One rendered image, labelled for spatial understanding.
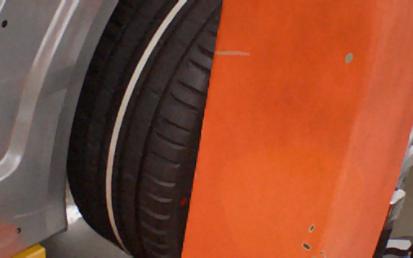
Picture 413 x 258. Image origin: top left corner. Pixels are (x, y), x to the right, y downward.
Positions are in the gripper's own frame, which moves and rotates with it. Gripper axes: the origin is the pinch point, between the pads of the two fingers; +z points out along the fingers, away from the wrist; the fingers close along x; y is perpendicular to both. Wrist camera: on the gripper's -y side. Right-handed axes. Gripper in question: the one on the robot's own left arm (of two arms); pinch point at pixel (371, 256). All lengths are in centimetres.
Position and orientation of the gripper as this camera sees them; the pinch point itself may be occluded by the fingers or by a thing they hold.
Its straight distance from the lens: 131.9
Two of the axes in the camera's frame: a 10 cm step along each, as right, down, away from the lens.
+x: -0.9, -5.1, 8.6
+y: -1.4, 8.6, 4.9
